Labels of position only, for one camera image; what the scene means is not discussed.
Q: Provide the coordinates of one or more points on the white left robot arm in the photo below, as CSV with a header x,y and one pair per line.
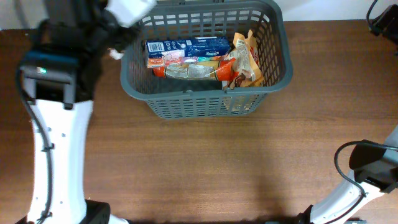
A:
x,y
56,82

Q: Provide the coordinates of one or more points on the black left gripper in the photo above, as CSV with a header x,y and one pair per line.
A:
x,y
127,38

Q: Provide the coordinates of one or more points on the beige coffee pouch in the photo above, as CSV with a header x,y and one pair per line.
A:
x,y
246,66

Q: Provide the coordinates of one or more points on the grey plastic basket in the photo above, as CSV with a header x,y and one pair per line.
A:
x,y
178,99

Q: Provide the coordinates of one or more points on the beige brown snack pouch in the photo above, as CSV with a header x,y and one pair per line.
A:
x,y
115,54

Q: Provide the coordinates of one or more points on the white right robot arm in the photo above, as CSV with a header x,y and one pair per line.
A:
x,y
373,173

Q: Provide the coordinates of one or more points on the orange spaghetti pack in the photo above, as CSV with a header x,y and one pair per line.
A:
x,y
220,70

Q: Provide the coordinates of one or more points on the blue tissue pack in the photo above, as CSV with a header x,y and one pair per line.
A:
x,y
161,53

